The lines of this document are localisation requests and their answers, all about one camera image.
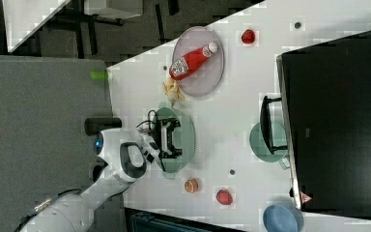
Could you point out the grey round plate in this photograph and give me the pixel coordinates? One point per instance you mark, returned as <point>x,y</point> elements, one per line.
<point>205,80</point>

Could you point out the green marker tape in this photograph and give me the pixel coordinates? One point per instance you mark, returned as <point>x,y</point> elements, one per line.
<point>99,75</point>

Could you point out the red plush ketchup bottle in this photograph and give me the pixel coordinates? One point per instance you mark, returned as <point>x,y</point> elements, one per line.
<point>189,63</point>

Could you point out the black toaster oven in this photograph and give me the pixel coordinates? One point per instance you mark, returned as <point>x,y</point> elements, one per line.
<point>325,93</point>

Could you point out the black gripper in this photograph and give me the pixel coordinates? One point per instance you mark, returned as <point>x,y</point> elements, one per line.
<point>164,138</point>

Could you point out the blue bowl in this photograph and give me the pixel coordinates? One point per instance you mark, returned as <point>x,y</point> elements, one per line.
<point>282,218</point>

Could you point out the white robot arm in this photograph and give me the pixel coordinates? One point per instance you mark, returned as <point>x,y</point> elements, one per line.
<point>126,154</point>

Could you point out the red strawberry toy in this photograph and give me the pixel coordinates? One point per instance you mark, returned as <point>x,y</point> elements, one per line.
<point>224,197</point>
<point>248,37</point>

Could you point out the red strawberry toy far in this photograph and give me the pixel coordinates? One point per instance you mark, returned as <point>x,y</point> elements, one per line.
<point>248,37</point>

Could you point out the yellow plush toy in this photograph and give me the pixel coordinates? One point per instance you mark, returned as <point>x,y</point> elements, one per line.
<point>172,91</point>

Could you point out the green cup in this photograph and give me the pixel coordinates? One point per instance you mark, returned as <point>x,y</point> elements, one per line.
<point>270,150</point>

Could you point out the black cylinder post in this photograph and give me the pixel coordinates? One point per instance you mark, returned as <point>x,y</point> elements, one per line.
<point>93,126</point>

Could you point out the green strainer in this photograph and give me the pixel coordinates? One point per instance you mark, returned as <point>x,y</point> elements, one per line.
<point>184,138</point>

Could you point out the grey foam mat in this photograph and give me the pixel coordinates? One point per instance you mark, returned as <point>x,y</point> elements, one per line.
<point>44,148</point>

